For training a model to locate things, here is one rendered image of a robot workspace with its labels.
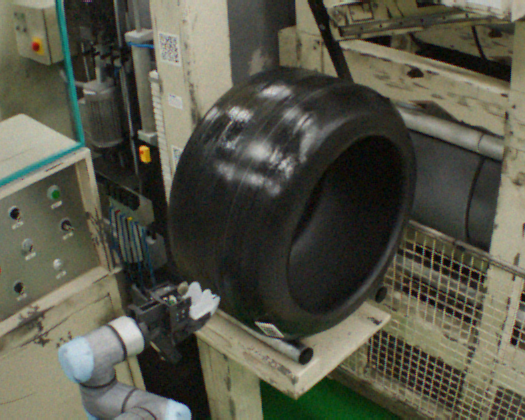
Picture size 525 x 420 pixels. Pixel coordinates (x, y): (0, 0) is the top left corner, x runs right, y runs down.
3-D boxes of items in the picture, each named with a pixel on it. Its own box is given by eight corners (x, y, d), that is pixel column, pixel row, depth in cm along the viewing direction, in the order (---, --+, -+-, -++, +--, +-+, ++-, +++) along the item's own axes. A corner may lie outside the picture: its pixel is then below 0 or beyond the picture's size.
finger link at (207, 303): (229, 283, 131) (193, 301, 125) (229, 308, 134) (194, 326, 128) (218, 277, 133) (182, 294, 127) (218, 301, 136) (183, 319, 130)
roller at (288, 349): (212, 290, 172) (201, 304, 170) (205, 282, 168) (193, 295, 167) (316, 353, 150) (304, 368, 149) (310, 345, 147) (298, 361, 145)
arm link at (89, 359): (59, 375, 116) (51, 338, 112) (106, 352, 123) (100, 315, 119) (82, 396, 111) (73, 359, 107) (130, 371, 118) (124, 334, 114)
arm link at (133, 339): (129, 367, 118) (104, 346, 123) (148, 357, 121) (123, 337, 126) (125, 336, 114) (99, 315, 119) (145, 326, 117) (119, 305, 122)
